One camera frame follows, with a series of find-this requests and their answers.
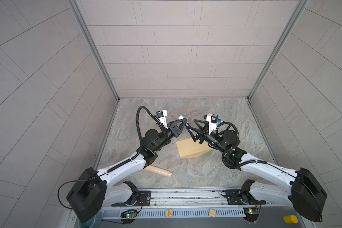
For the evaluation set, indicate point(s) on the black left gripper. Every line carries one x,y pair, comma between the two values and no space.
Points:
174,132

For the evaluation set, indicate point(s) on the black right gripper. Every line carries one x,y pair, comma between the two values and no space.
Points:
198,131

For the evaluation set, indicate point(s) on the yellow paper envelope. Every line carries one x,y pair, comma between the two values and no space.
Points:
191,149

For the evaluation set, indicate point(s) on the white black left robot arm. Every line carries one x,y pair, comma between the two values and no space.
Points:
94,189

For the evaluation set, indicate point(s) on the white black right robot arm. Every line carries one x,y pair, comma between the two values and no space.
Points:
299,190

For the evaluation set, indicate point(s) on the wooden letter block A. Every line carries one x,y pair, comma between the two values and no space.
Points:
169,213

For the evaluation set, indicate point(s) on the beige wooden cylinder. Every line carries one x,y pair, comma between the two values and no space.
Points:
158,170

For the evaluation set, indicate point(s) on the plain wooden block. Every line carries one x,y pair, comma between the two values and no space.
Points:
212,213

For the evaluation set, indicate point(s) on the right green circuit board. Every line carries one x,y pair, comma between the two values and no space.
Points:
251,214

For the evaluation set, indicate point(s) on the green circuit board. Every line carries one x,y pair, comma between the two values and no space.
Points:
129,216
251,214

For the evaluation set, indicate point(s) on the left green circuit board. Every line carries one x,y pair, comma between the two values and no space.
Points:
129,216

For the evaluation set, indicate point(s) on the yellow cylinder object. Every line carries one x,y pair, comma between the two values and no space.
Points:
291,219

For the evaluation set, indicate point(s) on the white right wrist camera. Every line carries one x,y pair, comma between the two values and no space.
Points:
213,121

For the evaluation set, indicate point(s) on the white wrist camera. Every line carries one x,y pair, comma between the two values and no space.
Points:
161,115
213,121

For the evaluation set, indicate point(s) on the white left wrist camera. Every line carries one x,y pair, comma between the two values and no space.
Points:
161,115

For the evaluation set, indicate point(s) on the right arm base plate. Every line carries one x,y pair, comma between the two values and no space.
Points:
237,197

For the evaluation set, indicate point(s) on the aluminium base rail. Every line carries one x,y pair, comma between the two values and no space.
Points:
194,202

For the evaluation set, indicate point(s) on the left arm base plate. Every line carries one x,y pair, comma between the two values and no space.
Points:
136,199

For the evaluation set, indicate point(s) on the aluminium corner post left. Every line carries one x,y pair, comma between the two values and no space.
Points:
89,40

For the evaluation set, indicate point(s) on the aluminium corner post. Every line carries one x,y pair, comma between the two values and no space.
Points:
89,40
296,14

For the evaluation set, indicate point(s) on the aluminium corner post right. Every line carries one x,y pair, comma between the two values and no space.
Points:
296,14

